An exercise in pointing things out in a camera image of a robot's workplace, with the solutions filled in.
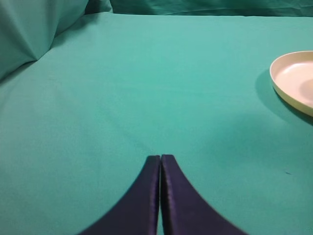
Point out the left gripper dark blue left finger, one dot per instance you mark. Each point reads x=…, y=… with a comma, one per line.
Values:
x=136, y=213

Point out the yellow plastic plate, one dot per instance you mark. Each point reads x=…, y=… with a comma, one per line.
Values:
x=292, y=79

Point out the green table cloth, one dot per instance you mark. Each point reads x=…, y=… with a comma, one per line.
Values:
x=77, y=125

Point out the left gripper dark blue right finger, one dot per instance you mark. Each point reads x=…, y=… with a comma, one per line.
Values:
x=184, y=211

